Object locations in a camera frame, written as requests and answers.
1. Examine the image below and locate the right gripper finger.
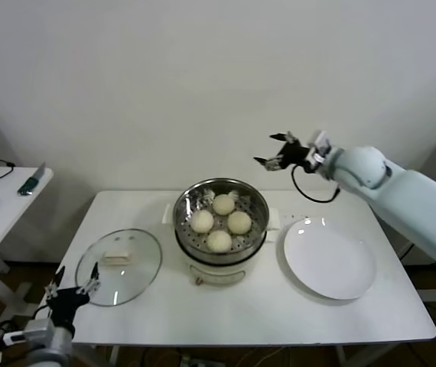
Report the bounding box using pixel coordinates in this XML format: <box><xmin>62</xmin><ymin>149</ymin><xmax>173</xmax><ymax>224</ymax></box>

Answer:
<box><xmin>253</xmin><ymin>154</ymin><xmax>286</xmax><ymax>172</ymax></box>
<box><xmin>270</xmin><ymin>132</ymin><xmax>299</xmax><ymax>146</ymax></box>

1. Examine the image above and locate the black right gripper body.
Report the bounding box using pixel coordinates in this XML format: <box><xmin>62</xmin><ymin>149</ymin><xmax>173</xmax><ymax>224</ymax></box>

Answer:
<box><xmin>278</xmin><ymin>140</ymin><xmax>313</xmax><ymax>171</ymax></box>

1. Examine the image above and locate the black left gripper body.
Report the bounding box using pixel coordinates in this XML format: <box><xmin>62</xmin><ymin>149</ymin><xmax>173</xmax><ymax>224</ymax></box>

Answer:
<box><xmin>46</xmin><ymin>287</ymin><xmax>91</xmax><ymax>330</ymax></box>

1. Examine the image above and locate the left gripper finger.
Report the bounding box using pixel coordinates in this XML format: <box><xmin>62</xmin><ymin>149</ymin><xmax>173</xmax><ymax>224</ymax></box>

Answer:
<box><xmin>45</xmin><ymin>266</ymin><xmax>66</xmax><ymax>299</ymax></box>
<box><xmin>76</xmin><ymin>261</ymin><xmax>102</xmax><ymax>296</ymax></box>

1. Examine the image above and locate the round glass pot lid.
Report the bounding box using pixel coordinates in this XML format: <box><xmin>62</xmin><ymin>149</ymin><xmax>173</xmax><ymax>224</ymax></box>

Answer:
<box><xmin>75</xmin><ymin>228</ymin><xmax>164</xmax><ymax>307</ymax></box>

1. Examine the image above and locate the white steamed baozi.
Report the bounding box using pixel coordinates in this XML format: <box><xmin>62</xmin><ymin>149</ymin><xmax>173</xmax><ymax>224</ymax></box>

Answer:
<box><xmin>212</xmin><ymin>193</ymin><xmax>236</xmax><ymax>216</ymax></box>
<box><xmin>226</xmin><ymin>211</ymin><xmax>252</xmax><ymax>235</ymax></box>
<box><xmin>206</xmin><ymin>229</ymin><xmax>233</xmax><ymax>253</ymax></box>
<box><xmin>190</xmin><ymin>209</ymin><xmax>215</xmax><ymax>234</ymax></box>

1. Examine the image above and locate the stainless steel steamer basket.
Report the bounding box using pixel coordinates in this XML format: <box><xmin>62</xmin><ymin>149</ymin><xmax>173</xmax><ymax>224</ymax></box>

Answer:
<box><xmin>172</xmin><ymin>177</ymin><xmax>271</xmax><ymax>258</ymax></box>

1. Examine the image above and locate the white side table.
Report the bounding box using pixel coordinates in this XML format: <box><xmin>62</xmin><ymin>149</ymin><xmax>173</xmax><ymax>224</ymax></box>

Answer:
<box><xmin>0</xmin><ymin>167</ymin><xmax>55</xmax><ymax>318</ymax></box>

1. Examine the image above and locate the round white plate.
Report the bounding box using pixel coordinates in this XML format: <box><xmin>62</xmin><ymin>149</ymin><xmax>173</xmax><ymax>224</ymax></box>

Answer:
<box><xmin>282</xmin><ymin>216</ymin><xmax>378</xmax><ymax>301</ymax></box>

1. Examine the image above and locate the white electric cooking pot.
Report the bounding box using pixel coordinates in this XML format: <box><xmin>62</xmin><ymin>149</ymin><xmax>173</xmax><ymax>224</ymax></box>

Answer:
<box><xmin>162</xmin><ymin>202</ymin><xmax>282</xmax><ymax>287</ymax></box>

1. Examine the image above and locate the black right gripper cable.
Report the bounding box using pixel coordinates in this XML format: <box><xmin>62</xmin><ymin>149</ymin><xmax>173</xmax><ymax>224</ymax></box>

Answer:
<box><xmin>291</xmin><ymin>167</ymin><xmax>341</xmax><ymax>203</ymax></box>

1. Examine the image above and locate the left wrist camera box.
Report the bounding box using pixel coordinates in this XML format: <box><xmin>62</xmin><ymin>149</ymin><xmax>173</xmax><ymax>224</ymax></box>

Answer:
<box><xmin>2</xmin><ymin>330</ymin><xmax>26</xmax><ymax>345</ymax></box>

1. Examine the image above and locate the green handled knife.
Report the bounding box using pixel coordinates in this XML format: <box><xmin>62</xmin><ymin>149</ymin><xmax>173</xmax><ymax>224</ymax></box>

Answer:
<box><xmin>18</xmin><ymin>162</ymin><xmax>47</xmax><ymax>196</ymax></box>

